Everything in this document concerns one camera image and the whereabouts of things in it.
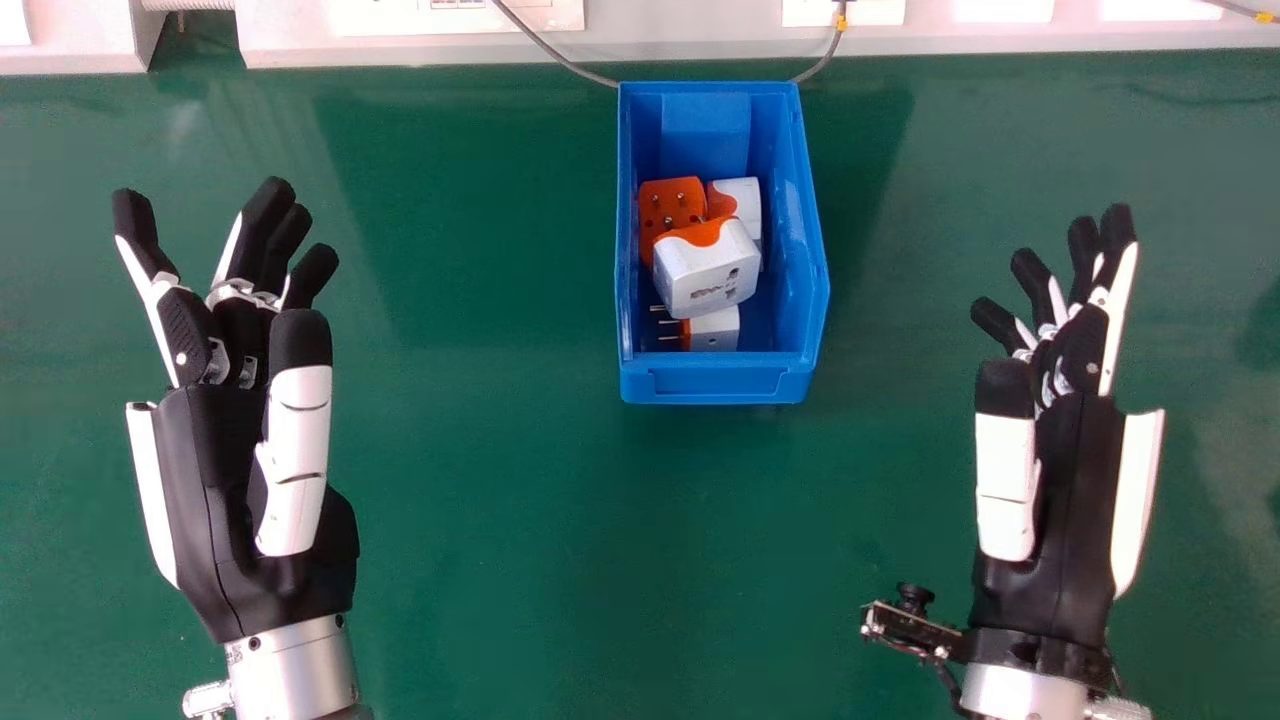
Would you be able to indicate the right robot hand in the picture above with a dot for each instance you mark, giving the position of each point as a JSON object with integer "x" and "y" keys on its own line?
{"x": 1070, "y": 500}

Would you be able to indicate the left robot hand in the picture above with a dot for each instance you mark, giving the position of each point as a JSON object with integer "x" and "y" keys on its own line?
{"x": 215, "y": 470}

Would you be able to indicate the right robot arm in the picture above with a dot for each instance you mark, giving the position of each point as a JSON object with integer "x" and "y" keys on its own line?
{"x": 1040, "y": 695}

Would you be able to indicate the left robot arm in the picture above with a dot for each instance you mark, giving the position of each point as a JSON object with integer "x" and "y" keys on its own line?
{"x": 290, "y": 675}

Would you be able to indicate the blue plastic bin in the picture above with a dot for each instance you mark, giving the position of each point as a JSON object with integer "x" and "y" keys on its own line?
{"x": 722, "y": 350}

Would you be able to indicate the white-and-orange plug adapter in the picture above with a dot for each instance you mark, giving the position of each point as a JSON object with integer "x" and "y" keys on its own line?
{"x": 738, "y": 200}
{"x": 668, "y": 210}
{"x": 700, "y": 265}
{"x": 705, "y": 330}

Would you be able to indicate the white socket strip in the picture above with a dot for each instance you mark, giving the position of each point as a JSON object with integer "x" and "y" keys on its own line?
{"x": 845, "y": 10}
{"x": 455, "y": 14}

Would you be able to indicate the small wrist camera board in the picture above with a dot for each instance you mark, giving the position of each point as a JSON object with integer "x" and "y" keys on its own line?
{"x": 905, "y": 620}

